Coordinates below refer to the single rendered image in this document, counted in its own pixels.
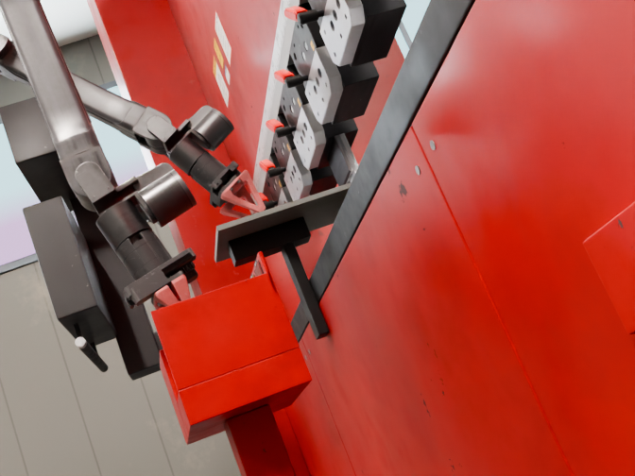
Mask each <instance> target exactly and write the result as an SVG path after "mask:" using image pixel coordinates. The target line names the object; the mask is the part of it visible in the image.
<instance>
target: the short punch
mask: <svg viewBox="0 0 635 476"><path fill-rule="evenodd" d="M327 160H328V163H329V164H330V166H331V169H332V171H333V173H334V176H335V179H336V182H337V184H338V186H341V185H344V184H347V183H350V182H352V180H353V177H354V175H355V173H356V171H357V168H358V163H357V161H356V159H355V157H354V155H353V153H352V149H351V147H350V145H349V143H348V140H347V138H346V136H345V133H342V134H339V135H336V136H334V139H333V142H332V145H331V148H330V151H329V154H328V157H327Z"/></svg>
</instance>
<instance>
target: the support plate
mask: <svg viewBox="0 0 635 476"><path fill-rule="evenodd" d="M350 186H351V182H350V183H347V184H344V185H341V186H338V187H335V188H333V189H330V190H327V191H324V192H321V193H317V194H314V195H309V196H307V197H304V198H301V199H298V200H295V201H292V202H289V203H286V204H283V205H280V206H277V207H274V208H271V209H268V210H265V211H262V212H258V213H255V214H252V215H249V216H245V217H242V218H239V219H236V220H233V221H231V222H228V223H225V224H222V225H219V226H216V235H215V262H216V263H218V262H221V261H224V260H227V259H229V258H230V257H231V255H230V253H229V251H228V242H229V241H230V240H233V239H236V238H239V237H242V236H245V235H248V234H251V233H253V232H256V231H259V230H264V229H267V228H270V227H273V226H276V225H279V224H281V223H284V222H287V221H291V220H294V219H297V218H300V217H303V218H304V220H305V222H306V225H307V227H308V229H309V231H311V230H316V229H319V228H322V227H325V226H328V225H331V224H333V223H334V222H335V219H336V217H337V215H338V212H339V210H340V208H341V206H342V203H343V201H344V199H345V196H346V194H347V192H348V190H349V188H350Z"/></svg>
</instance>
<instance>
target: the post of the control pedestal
mask: <svg viewBox="0 0 635 476"><path fill-rule="evenodd" d="M224 429H225V431H226V434H227V437H228V439H229V442H230V444H231V447H232V452H233V455H234V457H235V460H236V463H237V466H238V467H239V470H240V473H241V476H296V473H295V470H294V469H293V466H292V463H291V461H290V458H289V455H288V453H287V450H286V447H285V445H284V442H283V439H282V436H281V433H280V431H279V428H278V425H277V423H276V420H275V417H274V416H273V413H272V410H271V408H270V405H269V404H267V405H264V406H261V407H259V408H256V409H253V410H251V411H248V412H245V413H244V414H241V415H238V416H234V417H231V418H229V419H227V421H226V423H225V426H224Z"/></svg>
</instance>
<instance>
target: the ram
mask: <svg viewBox="0 0 635 476"><path fill-rule="evenodd" d="M281 1H282V0H167V2H168V4H169V7H170V9H171V11H172V14H173V16H174V19H175V21H176V24H177V26H178V29H179V31H180V34H181V37H182V40H183V42H184V45H185V47H186V50H187V52H188V55H189V57H190V60H191V61H192V64H193V66H194V69H195V71H196V74H197V78H198V81H199V83H200V86H201V88H202V91H203V92H204V95H205V97H206V100H207V102H208V105H209V106H210V107H211V108H213V109H216V110H218V111H220V112H221V113H223V114H224V115H225V116H226V117H227V118H228V119H229V120H230V121H231V122H232V124H233V127H234V130H233V131H232V132H231V133H230V135H229V136H228V137H227V138H226V139H225V140H224V141H223V144H224V146H225V148H226V150H227V153H228V155H229V158H230V160H231V162H233V161H235V162H236V163H238V164H239V166H238V167H237V170H239V171H240V172H241V173H242V172H243V171H244V170H247V171H248V172H249V175H250V177H251V179H252V181H253V175H254V169H255V163H256V157H257V151H258V144H259V139H260V133H261V126H262V121H263V115H264V108H265V102H266V91H267V85H268V79H269V73H270V67H271V61H272V55H273V49H274V43H275V37H276V30H277V24H278V19H279V12H280V6H281ZM215 11H216V13H217V15H218V18H219V20H220V22H221V24H222V26H223V29H224V31H225V34H226V36H227V38H228V41H229V43H230V46H231V48H232V56H231V67H230V65H229V63H228V60H227V58H226V55H225V53H224V51H223V48H222V46H221V43H220V41H219V39H218V37H217V34H216V32H215ZM294 25H295V21H293V20H290V19H288V18H287V20H286V26H285V32H284V37H283V47H282V53H281V58H280V63H279V69H278V70H282V69H284V70H286V66H288V65H291V64H295V63H294V61H293V60H292V57H291V55H290V53H289V50H290V45H291V41H292V35H293V30H294ZM215 40H216V43H217V45H218V48H219V50H220V53H221V55H222V58H223V69H222V66H221V64H220V62H219V59H218V57H217V54H216V52H215V49H214V44H215ZM214 56H215V60H216V63H217V65H218V68H219V70H220V73H221V75H222V77H223V79H224V82H225V84H226V87H227V89H228V92H229V101H228V107H227V105H226V102H225V100H224V97H223V95H222V92H221V91H220V88H219V86H218V83H217V81H216V78H215V74H214ZM225 64H226V67H227V69H228V71H229V74H230V85H229V83H228V80H227V79H226V76H225ZM282 89H283V83H281V81H279V80H276V85H275V91H274V96H273V102H272V107H271V113H270V118H269V120H271V119H276V120H277V115H278V114H281V113H283V110H282V107H281V105H280V100H281V95H282ZM273 135H274V132H272V131H271V130H270V129H269V128H268V129H267V135H266V145H265V150H264V156H263V160H265V159H268V160H269V155H270V154H273V153H275V152H274V150H273V147H272V140H273ZM257 192H258V193H263V194H264V195H265V196H266V197H267V199H268V201H271V200H272V201H273V198H272V196H271V193H270V191H269V189H268V187H267V184H266V172H265V171H264V170H263V169H262V168H261V172H260V177H259V183H258V189H257Z"/></svg>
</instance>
